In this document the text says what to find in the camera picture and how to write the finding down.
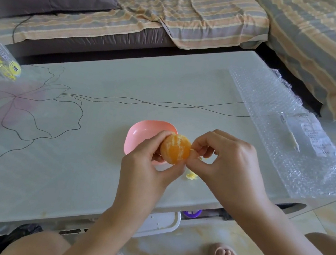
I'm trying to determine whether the thin white stick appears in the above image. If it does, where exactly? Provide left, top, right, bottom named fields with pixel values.
left=275, top=112, right=305, bottom=153

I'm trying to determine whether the orange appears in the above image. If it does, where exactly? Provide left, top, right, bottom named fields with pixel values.
left=158, top=131, right=204, bottom=169

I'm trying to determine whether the white plastic container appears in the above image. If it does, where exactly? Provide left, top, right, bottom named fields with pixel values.
left=134, top=206, right=182, bottom=244

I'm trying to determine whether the person's right hand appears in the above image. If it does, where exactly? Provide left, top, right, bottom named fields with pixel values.
left=180, top=125, right=282, bottom=223

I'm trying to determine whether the person's left forearm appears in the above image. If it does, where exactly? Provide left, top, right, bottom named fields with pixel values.
left=56, top=204, right=141, bottom=255

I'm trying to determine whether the purple plastic ring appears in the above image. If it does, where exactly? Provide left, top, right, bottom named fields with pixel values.
left=181, top=207, right=203, bottom=221

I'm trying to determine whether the pink plastic dish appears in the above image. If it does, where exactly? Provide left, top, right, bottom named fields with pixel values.
left=121, top=116, right=180, bottom=168

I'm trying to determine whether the clear bubble wrap sheet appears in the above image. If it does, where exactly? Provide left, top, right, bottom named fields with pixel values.
left=213, top=62, right=336, bottom=203

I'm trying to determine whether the clear plastic bag paper label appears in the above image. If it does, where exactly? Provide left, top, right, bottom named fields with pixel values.
left=274, top=109, right=336, bottom=160

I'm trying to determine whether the striped sofa sheet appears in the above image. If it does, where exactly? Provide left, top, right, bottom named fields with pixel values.
left=0, top=0, right=273, bottom=80
left=240, top=0, right=336, bottom=121

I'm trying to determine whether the person's left hand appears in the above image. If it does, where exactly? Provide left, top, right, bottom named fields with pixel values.
left=103, top=124, right=191, bottom=244

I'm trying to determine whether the small white pith clump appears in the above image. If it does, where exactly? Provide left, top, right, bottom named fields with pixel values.
left=185, top=169, right=201, bottom=181

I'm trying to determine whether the black cable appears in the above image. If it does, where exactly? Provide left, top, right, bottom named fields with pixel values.
left=10, top=12, right=33, bottom=46

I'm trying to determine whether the person's left leg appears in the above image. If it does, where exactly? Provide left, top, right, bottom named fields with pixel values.
left=0, top=224, right=73, bottom=255

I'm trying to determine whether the dark brown sofa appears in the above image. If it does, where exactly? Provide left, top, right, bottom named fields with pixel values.
left=2, top=7, right=330, bottom=118

